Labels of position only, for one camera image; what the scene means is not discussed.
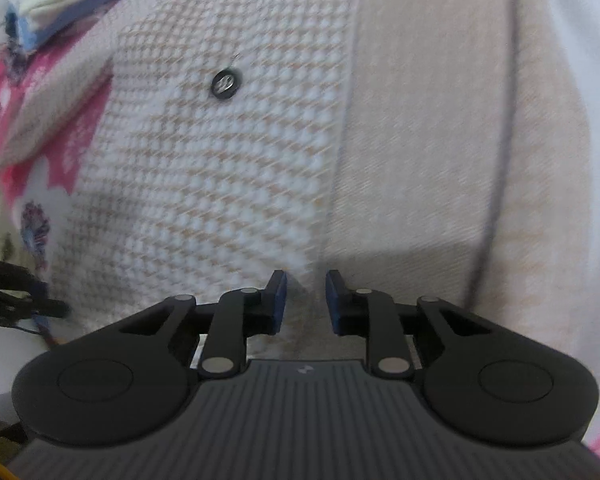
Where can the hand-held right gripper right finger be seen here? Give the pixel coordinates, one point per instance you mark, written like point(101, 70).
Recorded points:
point(333, 305)

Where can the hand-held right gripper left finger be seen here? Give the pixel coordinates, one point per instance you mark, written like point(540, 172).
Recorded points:
point(279, 300)

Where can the beige white checked jacket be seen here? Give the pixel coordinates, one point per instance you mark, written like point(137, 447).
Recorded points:
point(230, 170)

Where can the pink floral bed sheet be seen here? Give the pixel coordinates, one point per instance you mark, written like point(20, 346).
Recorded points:
point(55, 85)

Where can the folded blue garment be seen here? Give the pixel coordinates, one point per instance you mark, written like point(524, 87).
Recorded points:
point(27, 30)

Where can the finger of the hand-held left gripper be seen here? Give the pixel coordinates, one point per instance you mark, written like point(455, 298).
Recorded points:
point(10, 287)

